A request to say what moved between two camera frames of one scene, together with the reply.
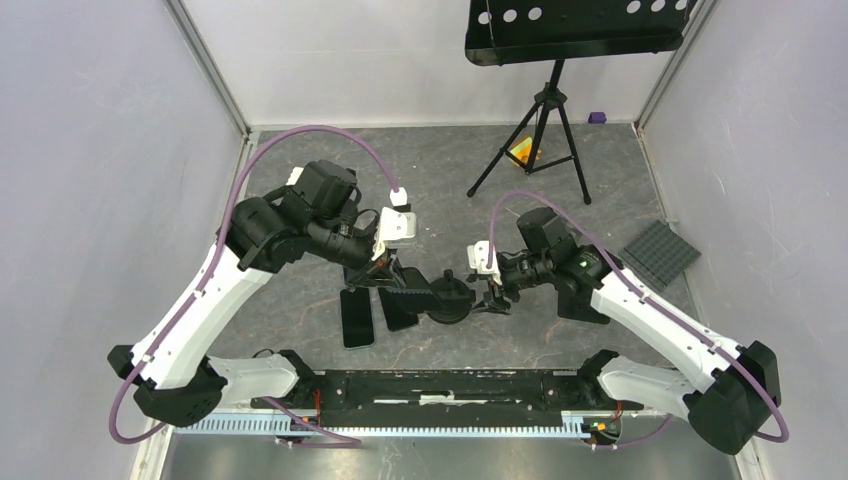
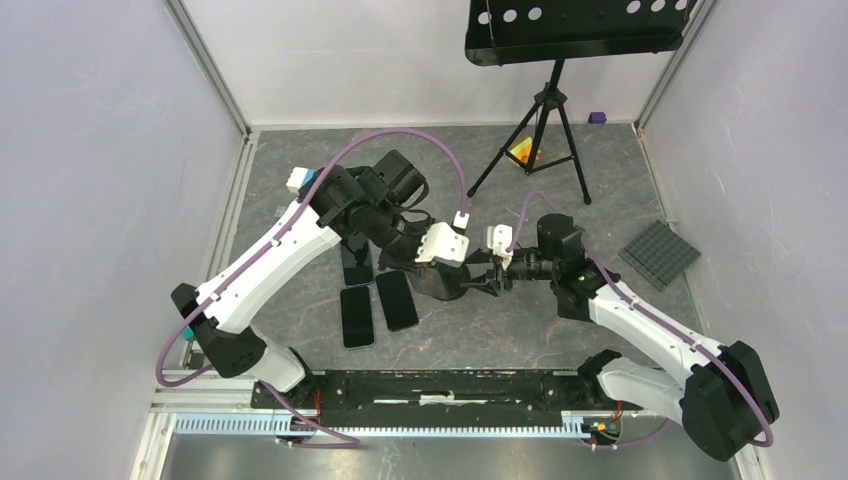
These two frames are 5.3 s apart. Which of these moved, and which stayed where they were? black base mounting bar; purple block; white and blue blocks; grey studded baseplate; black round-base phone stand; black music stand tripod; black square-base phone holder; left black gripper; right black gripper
Moved: black round-base phone stand; left black gripper; right black gripper
Stayed: purple block; grey studded baseplate; black base mounting bar; black square-base phone holder; white and blue blocks; black music stand tripod
